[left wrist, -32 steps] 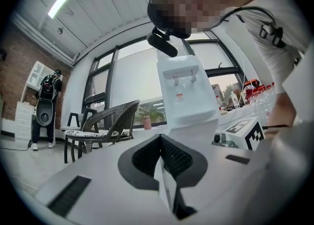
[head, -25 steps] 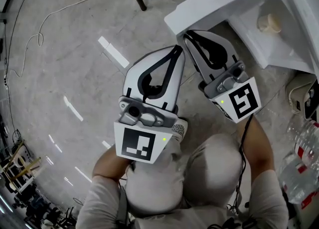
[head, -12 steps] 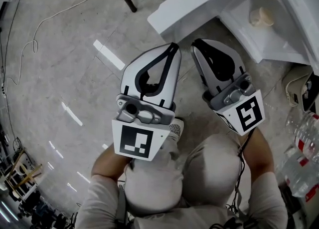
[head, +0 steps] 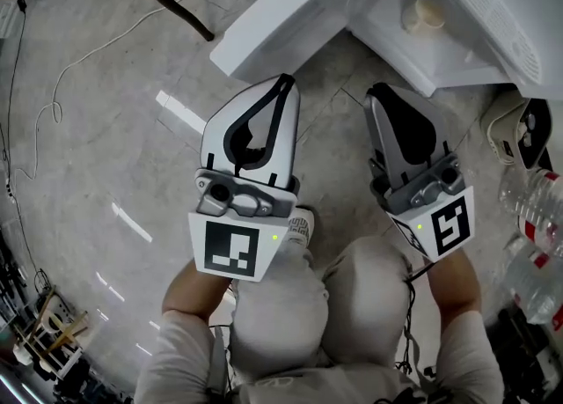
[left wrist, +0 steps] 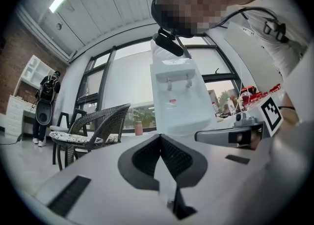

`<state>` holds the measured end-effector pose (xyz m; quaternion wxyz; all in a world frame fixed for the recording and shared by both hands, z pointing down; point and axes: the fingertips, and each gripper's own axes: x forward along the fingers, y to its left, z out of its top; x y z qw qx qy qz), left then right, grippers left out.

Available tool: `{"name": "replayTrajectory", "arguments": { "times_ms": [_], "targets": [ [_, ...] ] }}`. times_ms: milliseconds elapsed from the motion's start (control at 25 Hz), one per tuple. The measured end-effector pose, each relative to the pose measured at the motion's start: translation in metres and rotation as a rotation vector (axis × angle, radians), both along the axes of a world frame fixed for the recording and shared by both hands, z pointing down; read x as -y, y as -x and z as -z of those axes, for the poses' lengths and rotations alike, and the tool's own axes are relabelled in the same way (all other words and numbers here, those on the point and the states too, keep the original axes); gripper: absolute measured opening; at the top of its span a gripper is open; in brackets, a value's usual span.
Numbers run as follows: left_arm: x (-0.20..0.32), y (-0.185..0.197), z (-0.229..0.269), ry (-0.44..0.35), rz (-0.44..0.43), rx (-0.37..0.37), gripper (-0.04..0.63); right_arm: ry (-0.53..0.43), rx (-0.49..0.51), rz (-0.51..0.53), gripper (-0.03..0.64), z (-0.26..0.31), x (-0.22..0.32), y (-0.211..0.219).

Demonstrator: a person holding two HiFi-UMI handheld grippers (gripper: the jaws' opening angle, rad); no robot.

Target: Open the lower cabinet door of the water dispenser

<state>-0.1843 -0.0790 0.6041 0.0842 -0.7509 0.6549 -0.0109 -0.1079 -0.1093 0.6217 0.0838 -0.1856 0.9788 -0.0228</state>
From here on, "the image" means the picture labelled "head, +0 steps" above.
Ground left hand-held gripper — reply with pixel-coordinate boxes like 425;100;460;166
187;75;303;284

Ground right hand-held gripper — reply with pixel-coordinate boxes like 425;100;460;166
363;82;478;264

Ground person's left forearm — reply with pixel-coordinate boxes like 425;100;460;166
161;259;238;318

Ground person's right forearm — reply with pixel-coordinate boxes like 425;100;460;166
424;246;480;320

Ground beige trash bin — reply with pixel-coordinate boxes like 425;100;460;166
480;96;554;171

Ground beige paper cup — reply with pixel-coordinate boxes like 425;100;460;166
414;0;446;28

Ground white drip tray grille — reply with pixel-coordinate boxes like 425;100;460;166
443;0;543;86

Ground person's beige trousers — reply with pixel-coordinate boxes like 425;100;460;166
228;234;417;384

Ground person's white shirt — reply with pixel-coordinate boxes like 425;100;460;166
134;307;505;404

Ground black office chair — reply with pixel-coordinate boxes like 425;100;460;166
496;305;563;404

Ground white floor cable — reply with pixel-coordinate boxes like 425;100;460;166
17;0;291;183

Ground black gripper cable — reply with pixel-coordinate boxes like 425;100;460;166
395;256;435;377

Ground black floor cable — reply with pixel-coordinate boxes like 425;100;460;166
0;0;49;293

